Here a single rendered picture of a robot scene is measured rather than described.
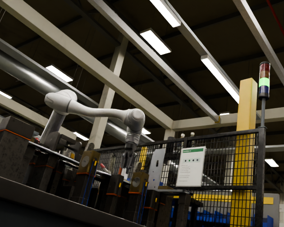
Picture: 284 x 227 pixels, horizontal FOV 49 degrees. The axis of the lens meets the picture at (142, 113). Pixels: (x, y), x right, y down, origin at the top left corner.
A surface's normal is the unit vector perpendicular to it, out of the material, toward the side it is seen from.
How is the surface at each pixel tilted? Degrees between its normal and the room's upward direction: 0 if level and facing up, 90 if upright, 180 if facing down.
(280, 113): 90
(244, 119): 90
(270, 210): 90
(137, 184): 90
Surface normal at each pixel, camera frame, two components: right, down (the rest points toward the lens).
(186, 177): -0.66, -0.43
